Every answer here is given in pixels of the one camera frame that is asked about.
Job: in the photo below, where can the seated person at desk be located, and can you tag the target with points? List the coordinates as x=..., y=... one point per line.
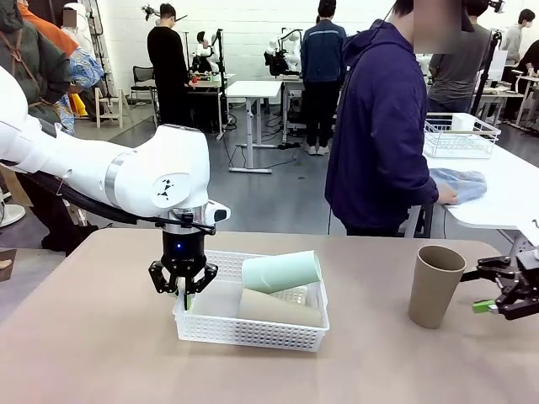
x=204, y=52

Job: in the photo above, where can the person in purple hoodie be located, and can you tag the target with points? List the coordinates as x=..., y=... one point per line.
x=379, y=126

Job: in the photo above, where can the person in light grey top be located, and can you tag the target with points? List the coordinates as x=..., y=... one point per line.
x=516, y=38

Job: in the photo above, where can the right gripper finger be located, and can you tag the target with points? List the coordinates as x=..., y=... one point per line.
x=513, y=305
x=497, y=265

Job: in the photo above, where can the white round stand base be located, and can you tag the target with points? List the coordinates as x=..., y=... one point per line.
x=10, y=214

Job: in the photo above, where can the person in orange and blue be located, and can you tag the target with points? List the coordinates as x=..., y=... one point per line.
x=82, y=67

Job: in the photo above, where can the person in black clothes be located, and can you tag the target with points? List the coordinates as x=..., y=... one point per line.
x=168, y=71

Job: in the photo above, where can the white cup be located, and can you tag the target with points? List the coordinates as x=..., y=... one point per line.
x=462, y=122

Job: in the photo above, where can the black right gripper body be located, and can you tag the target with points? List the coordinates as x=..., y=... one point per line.
x=528, y=273

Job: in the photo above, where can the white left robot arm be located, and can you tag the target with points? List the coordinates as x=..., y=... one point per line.
x=139, y=181

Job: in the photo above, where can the white standing desk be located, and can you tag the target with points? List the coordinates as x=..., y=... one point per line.
x=254, y=89

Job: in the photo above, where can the black mesh chair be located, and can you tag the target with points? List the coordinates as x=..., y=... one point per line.
x=141, y=80

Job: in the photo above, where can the black power strip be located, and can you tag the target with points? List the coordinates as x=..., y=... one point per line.
x=289, y=146

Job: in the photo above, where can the person's right forearm purple sleeve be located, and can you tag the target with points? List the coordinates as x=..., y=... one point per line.
x=427, y=185

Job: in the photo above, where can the white side table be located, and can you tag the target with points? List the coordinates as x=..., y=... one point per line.
x=505, y=193

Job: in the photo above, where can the person in grey t-shirt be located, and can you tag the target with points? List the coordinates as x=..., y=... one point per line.
x=457, y=67

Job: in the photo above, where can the person in dark green jacket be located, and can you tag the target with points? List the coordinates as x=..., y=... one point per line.
x=33, y=76

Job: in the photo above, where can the brown paper cup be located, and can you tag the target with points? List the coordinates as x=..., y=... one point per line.
x=278, y=309
x=436, y=290

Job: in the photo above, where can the light green cup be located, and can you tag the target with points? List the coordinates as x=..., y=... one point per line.
x=282, y=271

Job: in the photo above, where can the person in dark clothes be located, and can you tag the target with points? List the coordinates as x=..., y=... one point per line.
x=531, y=63

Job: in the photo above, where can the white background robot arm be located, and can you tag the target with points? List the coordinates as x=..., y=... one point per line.
x=290, y=38

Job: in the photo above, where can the black pole stand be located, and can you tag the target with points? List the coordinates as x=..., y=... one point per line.
x=220, y=84

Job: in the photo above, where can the wooden step stool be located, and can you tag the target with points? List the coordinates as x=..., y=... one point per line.
x=109, y=107

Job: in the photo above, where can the person in blue jacket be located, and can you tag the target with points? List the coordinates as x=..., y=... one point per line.
x=322, y=76

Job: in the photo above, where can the light blue cloth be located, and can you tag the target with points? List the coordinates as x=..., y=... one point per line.
x=467, y=185

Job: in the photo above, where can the figure in white coat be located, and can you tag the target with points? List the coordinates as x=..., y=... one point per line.
x=82, y=33

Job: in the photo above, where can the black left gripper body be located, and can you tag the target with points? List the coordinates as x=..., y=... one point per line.
x=184, y=252

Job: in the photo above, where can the white perforated plastic basket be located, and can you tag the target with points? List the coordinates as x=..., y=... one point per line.
x=252, y=332

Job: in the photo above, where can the black tripod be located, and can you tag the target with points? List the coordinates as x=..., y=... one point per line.
x=488, y=71

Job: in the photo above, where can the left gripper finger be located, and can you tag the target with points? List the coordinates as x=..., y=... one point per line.
x=162, y=280
x=202, y=280

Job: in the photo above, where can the person's right hand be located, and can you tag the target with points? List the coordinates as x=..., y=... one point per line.
x=447, y=197

